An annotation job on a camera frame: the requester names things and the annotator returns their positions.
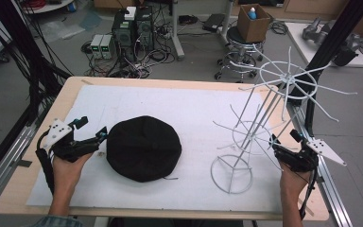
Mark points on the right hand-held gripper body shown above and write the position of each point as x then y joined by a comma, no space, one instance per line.
299,159

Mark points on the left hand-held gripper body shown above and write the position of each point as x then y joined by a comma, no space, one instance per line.
66,148

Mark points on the black hat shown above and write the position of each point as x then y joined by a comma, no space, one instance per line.
143,148

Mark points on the person's left hand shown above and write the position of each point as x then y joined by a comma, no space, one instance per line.
66,171

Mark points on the person's right hand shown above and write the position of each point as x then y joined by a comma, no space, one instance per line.
291,181

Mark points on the black tape strip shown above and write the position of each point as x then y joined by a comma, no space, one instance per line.
22,163

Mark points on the denim sleeve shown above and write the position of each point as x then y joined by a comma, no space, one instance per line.
58,221

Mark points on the white foam mat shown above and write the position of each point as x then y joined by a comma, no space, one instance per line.
170,104

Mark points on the grey power supply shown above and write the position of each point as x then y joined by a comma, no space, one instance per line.
96,45
107,46

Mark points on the clear plastic sheet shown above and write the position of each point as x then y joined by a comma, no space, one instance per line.
60,30

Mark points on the black computer tower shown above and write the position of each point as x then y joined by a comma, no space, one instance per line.
145,30
123,36

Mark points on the white board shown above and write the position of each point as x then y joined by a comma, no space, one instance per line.
299,38

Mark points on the black round stool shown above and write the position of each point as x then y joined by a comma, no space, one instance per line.
235,35

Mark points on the cardboard box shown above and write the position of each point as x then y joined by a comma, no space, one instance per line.
253,28

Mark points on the white box device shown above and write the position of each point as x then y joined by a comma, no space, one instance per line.
130,13

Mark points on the round white table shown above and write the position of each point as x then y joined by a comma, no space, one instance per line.
48,7

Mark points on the grey desk leg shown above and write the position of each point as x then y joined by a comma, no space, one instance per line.
177,31
226,22

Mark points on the blue bottle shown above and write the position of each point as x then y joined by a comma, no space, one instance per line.
252,13

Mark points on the flat black device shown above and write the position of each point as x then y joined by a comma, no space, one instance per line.
214,21

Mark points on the aluminium rail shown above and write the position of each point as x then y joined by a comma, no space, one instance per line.
331,189
6,160

